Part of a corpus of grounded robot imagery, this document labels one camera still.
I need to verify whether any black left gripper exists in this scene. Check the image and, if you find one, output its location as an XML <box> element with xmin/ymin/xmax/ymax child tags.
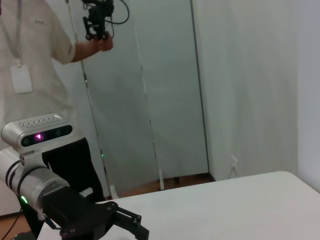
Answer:
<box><xmin>41</xmin><ymin>186</ymin><xmax>151</xmax><ymax>240</ymax></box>

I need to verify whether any black controller cable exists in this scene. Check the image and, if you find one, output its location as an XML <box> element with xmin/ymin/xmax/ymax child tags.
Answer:
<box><xmin>106</xmin><ymin>0</ymin><xmax>131</xmax><ymax>26</ymax></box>

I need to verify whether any person in cream shirt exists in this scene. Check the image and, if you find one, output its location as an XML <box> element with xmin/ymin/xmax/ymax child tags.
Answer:
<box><xmin>0</xmin><ymin>0</ymin><xmax>106</xmax><ymax>216</ymax></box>

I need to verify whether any black floor cable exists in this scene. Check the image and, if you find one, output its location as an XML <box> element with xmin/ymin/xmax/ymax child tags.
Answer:
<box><xmin>0</xmin><ymin>209</ymin><xmax>24</xmax><ymax>240</ymax></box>

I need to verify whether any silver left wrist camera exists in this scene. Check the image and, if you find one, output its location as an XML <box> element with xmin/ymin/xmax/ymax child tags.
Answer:
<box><xmin>0</xmin><ymin>112</ymin><xmax>73</xmax><ymax>154</ymax></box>

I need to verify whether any person's hand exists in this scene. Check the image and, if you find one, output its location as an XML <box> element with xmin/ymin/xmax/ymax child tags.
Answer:
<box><xmin>96</xmin><ymin>31</ymin><xmax>115</xmax><ymax>53</ymax></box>

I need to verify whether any grey lanyard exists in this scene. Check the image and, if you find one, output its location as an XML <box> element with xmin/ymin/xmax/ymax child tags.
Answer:
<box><xmin>0</xmin><ymin>0</ymin><xmax>24</xmax><ymax>68</ymax></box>

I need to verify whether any person's bare forearm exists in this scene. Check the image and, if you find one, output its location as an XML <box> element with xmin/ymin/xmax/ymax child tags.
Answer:
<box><xmin>71</xmin><ymin>37</ymin><xmax>101</xmax><ymax>63</ymax></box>

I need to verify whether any frosted glass partition panel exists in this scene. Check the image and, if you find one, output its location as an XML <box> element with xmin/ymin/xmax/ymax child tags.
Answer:
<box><xmin>134</xmin><ymin>0</ymin><xmax>210</xmax><ymax>181</ymax></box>
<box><xmin>66</xmin><ymin>0</ymin><xmax>166</xmax><ymax>200</ymax></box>

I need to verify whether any black handheld controller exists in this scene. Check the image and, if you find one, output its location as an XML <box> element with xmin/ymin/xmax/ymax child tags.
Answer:
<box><xmin>81</xmin><ymin>0</ymin><xmax>116</xmax><ymax>42</ymax></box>

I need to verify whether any white id badge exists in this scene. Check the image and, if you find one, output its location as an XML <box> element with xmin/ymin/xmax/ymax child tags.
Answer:
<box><xmin>9</xmin><ymin>64</ymin><xmax>34</xmax><ymax>95</ymax></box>

